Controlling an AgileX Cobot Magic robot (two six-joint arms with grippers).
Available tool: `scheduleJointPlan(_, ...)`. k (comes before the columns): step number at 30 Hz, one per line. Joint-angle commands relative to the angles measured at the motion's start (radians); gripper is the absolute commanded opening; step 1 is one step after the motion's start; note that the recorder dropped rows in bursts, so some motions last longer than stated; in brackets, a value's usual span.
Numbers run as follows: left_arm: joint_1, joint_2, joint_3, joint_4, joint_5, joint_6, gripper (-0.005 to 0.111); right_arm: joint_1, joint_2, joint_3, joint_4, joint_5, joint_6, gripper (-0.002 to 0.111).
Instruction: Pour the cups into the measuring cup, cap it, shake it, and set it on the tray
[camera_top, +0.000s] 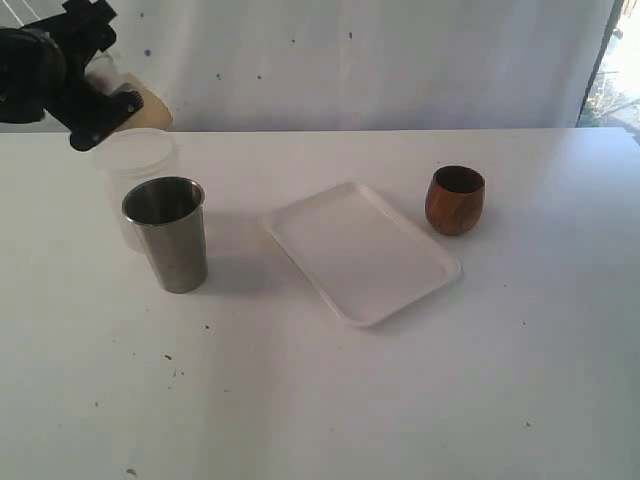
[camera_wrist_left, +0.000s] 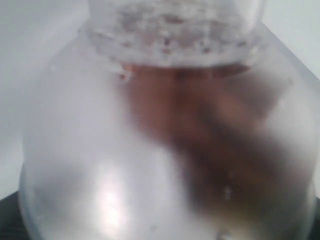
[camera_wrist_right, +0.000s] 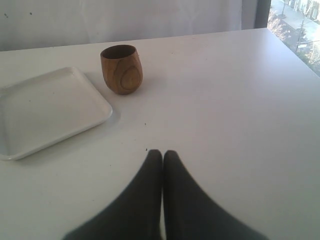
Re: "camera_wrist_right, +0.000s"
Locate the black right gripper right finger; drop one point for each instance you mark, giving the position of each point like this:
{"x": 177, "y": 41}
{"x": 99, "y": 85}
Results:
{"x": 190, "y": 214}

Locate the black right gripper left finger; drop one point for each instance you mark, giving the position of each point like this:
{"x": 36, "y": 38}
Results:
{"x": 135, "y": 213}

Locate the brown wooden round cup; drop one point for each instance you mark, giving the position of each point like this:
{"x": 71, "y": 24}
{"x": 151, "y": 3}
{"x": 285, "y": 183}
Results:
{"x": 121, "y": 68}

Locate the white rectangular plastic tray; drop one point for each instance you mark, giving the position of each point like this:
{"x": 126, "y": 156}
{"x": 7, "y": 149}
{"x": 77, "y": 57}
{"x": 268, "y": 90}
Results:
{"x": 41, "y": 111}

